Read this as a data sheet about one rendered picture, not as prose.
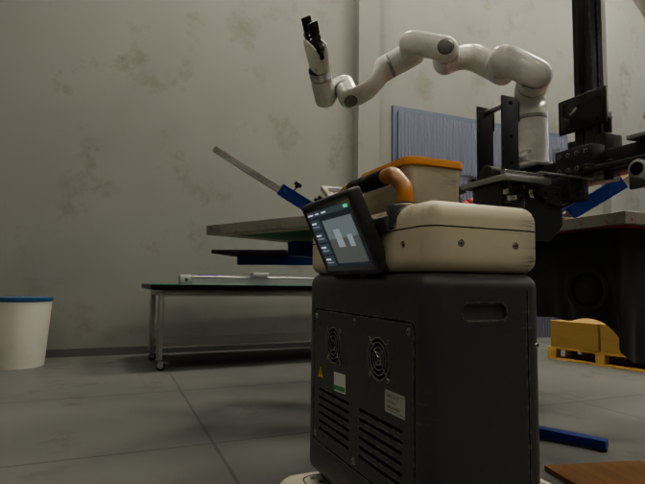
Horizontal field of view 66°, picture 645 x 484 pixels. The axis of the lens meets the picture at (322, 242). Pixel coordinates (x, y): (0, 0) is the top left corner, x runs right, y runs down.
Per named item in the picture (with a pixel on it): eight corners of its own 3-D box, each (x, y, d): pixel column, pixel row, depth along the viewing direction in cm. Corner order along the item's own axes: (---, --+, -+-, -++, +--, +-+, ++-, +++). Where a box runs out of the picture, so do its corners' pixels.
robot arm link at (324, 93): (359, 101, 175) (353, 87, 182) (355, 73, 167) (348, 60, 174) (318, 112, 175) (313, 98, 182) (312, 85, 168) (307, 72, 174)
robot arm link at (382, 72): (383, 49, 172) (328, 79, 176) (394, 66, 163) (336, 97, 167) (391, 69, 178) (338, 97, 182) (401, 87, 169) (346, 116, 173)
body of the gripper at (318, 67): (323, 62, 173) (317, 31, 165) (336, 74, 166) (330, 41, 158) (304, 70, 172) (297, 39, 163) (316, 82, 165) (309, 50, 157)
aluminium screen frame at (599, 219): (753, 232, 166) (753, 221, 166) (625, 223, 147) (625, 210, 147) (566, 247, 240) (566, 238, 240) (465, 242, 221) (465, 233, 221)
